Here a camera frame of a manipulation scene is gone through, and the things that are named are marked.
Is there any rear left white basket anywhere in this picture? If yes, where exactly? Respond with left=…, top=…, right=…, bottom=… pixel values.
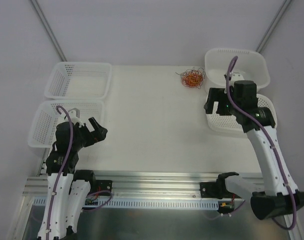
left=44, top=61, right=112, bottom=100

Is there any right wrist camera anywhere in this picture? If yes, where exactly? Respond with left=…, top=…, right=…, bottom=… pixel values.
left=223, top=71, right=245, bottom=88

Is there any rear right white tub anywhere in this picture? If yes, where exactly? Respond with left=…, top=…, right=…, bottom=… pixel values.
left=204, top=48, right=271, bottom=92

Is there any coloured wire bundle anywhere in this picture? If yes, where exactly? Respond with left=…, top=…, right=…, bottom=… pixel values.
left=175, top=66, right=207, bottom=90

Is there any right frame post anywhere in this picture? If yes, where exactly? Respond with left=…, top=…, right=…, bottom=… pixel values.
left=255, top=0, right=294, bottom=54

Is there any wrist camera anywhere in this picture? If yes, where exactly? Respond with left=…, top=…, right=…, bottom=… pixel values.
left=64, top=108, right=85, bottom=127
left=223, top=71, right=245, bottom=88

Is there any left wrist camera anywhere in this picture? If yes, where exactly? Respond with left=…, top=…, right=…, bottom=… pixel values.
left=64, top=108, right=85, bottom=127

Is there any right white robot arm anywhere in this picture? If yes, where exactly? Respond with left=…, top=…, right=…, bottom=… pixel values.
left=204, top=80, right=304, bottom=220

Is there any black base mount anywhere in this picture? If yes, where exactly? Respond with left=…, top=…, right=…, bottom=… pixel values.
left=96, top=179, right=113, bottom=197
left=200, top=182, right=230, bottom=199

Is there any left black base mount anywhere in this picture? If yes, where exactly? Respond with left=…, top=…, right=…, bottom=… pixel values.
left=96, top=179, right=113, bottom=197

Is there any white basket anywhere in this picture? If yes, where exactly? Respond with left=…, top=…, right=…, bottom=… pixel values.
left=206, top=94, right=278, bottom=135
left=27, top=99, right=105, bottom=148
left=44, top=61, right=112, bottom=100

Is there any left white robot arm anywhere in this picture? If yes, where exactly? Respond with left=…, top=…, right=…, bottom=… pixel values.
left=37, top=117, right=107, bottom=240

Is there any front right white basket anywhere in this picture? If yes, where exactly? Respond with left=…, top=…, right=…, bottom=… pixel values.
left=206, top=94, right=278, bottom=135

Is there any left frame post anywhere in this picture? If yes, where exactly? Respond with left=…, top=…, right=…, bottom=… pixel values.
left=29, top=0, right=67, bottom=62

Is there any frame post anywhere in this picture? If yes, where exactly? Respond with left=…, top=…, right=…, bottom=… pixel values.
left=255, top=0, right=294, bottom=54
left=29, top=0, right=67, bottom=62

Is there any aluminium rail frame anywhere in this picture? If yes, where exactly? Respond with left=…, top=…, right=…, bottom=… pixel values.
left=21, top=149, right=304, bottom=240

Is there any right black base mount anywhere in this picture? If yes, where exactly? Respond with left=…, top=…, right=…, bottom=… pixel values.
left=200, top=182, right=230, bottom=199

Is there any front left white basket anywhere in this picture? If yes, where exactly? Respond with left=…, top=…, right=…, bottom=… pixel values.
left=27, top=99, right=105, bottom=148

